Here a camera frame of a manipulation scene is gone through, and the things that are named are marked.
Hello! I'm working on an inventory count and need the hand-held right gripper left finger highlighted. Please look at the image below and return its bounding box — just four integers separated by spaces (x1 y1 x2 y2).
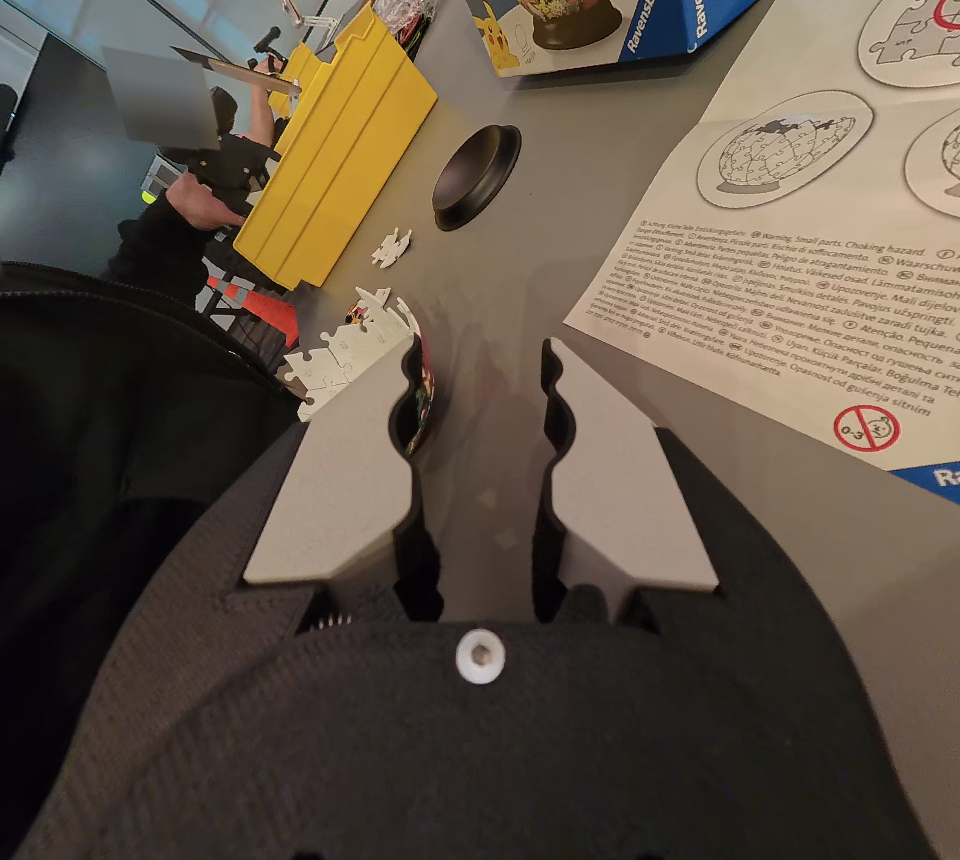
243 335 445 621

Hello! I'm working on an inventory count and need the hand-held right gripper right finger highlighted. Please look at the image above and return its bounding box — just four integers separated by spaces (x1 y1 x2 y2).
529 337 721 623

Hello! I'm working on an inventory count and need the yellow plastic bin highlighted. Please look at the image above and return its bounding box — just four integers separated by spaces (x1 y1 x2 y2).
232 1 438 291
281 42 320 115

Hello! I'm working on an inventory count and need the half-built puzzle ball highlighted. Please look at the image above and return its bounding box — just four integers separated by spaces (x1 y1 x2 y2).
281 286 441 458

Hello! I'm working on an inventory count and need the person's left forearm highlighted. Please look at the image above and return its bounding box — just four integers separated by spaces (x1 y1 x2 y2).
105 196 219 310

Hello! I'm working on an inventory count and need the black round ball stand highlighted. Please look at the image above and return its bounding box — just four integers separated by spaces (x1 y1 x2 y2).
433 125 522 233

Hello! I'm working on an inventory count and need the person's left hand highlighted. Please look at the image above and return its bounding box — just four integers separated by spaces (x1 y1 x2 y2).
166 173 247 231

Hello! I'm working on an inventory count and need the grey equipment case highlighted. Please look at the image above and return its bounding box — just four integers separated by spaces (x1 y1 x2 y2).
141 153 177 203

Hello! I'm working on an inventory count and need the thin side table top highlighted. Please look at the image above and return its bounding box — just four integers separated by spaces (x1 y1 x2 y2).
171 44 303 100

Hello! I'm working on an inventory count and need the orange traffic cone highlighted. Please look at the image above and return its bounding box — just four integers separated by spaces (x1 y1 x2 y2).
196 275 301 351

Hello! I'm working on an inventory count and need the large black panel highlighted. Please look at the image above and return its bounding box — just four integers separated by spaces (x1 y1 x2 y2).
0 33 170 276

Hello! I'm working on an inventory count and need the person's black jacket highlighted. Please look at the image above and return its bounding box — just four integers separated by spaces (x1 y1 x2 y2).
0 260 301 860

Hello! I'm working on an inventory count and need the paper instruction leaflet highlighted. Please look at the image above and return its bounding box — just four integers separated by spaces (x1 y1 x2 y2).
562 0 960 512

